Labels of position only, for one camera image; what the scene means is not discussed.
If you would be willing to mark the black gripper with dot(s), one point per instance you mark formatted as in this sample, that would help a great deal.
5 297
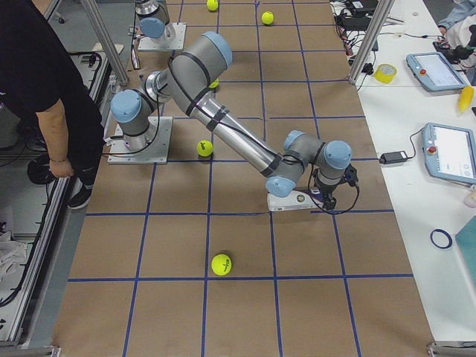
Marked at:
328 192

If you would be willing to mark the white blue tennis ball can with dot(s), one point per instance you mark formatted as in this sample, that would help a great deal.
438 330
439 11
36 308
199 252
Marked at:
296 200

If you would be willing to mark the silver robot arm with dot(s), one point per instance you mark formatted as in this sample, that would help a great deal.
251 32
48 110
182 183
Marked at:
304 176
154 20

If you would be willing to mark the tennis ball lone front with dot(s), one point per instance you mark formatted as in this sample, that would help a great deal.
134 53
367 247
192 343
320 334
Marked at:
221 264

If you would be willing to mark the tennis ball base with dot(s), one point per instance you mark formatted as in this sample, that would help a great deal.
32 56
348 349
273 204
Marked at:
204 148
267 18

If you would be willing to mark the tennis ball table centre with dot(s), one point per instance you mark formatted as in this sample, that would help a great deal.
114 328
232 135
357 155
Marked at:
214 84

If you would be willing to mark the tennis ball near far base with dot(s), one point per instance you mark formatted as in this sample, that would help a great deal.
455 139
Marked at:
267 18

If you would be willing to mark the tennis ball far corner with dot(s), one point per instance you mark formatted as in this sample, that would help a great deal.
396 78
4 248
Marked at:
212 5

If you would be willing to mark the black power adapter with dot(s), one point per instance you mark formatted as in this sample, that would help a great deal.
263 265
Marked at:
393 157

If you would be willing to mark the near blue teach pendant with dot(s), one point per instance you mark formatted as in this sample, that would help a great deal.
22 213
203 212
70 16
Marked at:
449 152

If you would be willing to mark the blue teach pendant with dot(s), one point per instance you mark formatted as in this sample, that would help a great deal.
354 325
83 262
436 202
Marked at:
434 72
449 152

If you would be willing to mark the teal box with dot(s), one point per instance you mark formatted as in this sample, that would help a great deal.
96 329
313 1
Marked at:
466 243

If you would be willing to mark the yellow tape roll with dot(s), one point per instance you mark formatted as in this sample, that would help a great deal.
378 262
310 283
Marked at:
385 73

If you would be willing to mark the far blue teach pendant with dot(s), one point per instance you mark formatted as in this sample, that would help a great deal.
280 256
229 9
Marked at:
434 72

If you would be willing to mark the yellow corn toy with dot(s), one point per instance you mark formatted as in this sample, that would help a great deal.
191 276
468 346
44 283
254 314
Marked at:
465 99

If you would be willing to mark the person in black clothes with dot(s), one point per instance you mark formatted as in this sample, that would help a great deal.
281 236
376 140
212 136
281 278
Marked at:
40 82

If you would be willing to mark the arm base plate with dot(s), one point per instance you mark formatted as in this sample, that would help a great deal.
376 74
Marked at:
174 44
150 148

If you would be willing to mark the aluminium frame post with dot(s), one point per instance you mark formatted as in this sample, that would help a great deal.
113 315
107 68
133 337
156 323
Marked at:
376 23

